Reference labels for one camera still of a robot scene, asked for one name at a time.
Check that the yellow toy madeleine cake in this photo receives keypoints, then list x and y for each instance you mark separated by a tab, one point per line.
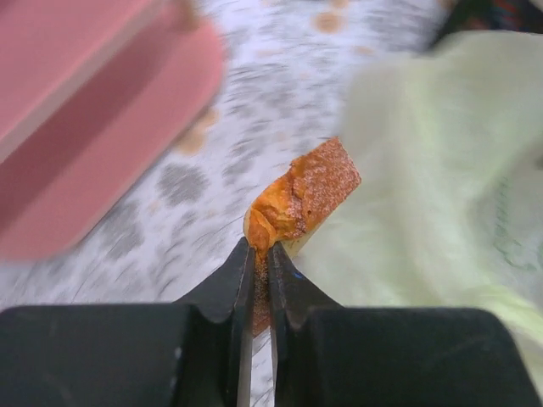
293	207

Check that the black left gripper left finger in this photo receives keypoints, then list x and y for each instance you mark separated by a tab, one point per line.
195	351

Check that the beige canvas tote bag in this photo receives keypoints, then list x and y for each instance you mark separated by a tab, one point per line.
494	15

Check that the pink three-tier shelf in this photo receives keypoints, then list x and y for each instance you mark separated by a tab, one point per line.
92	93

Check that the green plastic grocery bag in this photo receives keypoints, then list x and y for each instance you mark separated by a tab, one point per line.
449	210

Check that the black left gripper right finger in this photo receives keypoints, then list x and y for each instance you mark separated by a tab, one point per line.
325	354

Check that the floral patterned table mat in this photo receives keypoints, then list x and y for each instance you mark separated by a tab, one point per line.
288	64

